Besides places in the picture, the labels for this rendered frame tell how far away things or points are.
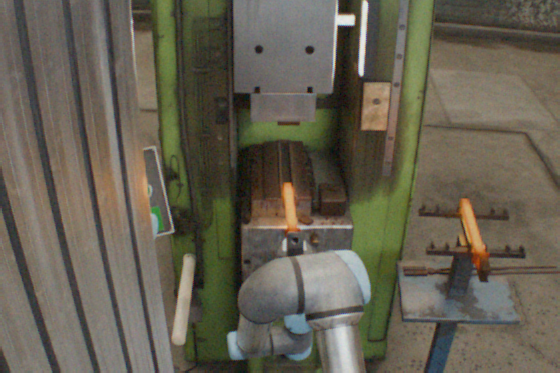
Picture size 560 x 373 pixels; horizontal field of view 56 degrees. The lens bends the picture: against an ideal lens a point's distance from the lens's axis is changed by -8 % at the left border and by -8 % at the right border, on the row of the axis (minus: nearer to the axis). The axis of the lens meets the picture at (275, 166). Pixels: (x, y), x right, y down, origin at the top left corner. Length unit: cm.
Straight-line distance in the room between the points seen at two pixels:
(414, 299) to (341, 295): 86
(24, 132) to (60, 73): 5
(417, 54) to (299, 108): 45
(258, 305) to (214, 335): 144
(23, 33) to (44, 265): 17
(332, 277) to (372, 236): 114
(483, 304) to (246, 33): 116
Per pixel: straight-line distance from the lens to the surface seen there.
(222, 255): 223
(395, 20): 185
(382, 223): 218
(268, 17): 166
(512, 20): 811
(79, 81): 43
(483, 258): 169
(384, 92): 190
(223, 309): 242
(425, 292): 196
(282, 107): 175
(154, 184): 180
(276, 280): 107
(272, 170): 207
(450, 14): 788
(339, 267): 109
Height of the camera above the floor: 201
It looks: 29 degrees down
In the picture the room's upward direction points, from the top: 1 degrees clockwise
